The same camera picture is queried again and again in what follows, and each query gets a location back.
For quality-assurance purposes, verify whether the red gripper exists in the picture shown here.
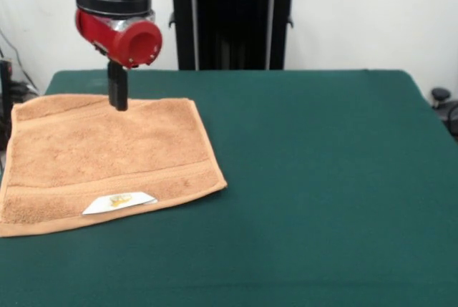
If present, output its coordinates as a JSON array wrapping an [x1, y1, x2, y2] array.
[[74, 9, 164, 112]]

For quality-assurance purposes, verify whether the black equipment stack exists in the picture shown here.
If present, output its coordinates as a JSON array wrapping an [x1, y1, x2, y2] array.
[[0, 58, 41, 151]]

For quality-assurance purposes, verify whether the dark green table cloth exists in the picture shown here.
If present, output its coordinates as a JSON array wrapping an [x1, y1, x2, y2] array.
[[0, 69, 458, 307]]

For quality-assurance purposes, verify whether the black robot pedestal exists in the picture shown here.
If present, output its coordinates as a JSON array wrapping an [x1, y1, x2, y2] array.
[[167, 0, 309, 71]]

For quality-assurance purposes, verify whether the grey cable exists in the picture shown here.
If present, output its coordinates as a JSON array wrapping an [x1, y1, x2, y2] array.
[[0, 29, 39, 89]]

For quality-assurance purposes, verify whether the orange terry towel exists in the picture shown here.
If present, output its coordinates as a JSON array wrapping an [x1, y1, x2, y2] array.
[[0, 94, 228, 238]]

